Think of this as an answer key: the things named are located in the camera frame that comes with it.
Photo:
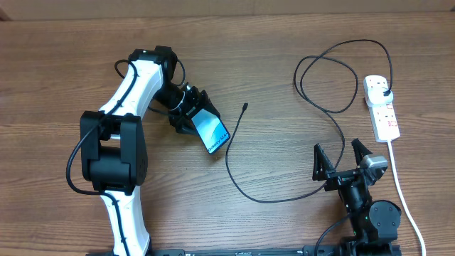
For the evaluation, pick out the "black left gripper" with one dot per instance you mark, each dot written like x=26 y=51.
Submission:
x=197 y=99

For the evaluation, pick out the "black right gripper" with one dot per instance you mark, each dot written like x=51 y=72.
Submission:
x=323 y=171

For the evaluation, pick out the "Samsung Galaxy smartphone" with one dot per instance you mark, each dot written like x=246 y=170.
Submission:
x=211 y=130

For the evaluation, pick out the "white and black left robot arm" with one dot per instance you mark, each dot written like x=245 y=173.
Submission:
x=113 y=148

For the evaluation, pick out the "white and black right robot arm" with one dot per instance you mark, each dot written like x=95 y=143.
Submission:
x=374 y=223

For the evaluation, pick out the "white charger plug adapter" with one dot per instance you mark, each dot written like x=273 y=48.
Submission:
x=376 y=97

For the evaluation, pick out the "white power strip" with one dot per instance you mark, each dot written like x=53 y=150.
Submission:
x=383 y=118

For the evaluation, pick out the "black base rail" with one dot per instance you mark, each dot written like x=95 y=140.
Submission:
x=245 y=252

